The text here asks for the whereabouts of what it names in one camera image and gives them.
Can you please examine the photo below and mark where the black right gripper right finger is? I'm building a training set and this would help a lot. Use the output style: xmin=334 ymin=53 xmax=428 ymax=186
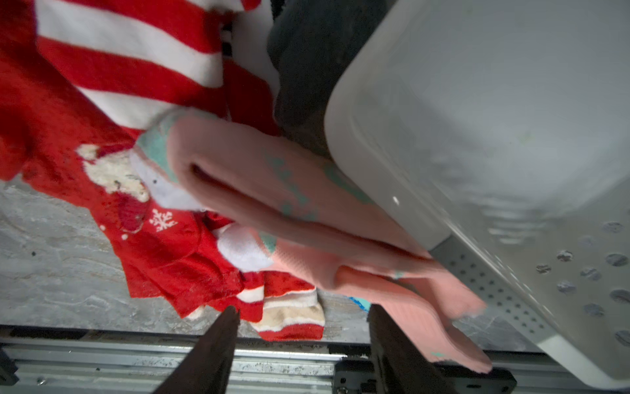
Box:
xmin=367 ymin=305 xmax=457 ymax=394

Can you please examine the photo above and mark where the red christmas sock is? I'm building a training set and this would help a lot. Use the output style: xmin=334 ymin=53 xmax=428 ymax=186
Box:
xmin=1 ymin=1 xmax=325 ymax=341

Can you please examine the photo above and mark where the pink sock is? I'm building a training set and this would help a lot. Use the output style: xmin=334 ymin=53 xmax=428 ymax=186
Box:
xmin=130 ymin=108 xmax=492 ymax=373

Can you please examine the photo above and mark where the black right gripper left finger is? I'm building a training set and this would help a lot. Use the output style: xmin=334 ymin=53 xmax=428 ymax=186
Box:
xmin=154 ymin=306 xmax=241 ymax=394

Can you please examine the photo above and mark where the red white striped sock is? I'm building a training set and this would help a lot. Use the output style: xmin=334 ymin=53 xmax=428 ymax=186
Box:
xmin=34 ymin=1 xmax=279 ymax=136

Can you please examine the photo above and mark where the white perforated basket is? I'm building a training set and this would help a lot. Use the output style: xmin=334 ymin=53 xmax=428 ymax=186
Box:
xmin=325 ymin=1 xmax=629 ymax=390

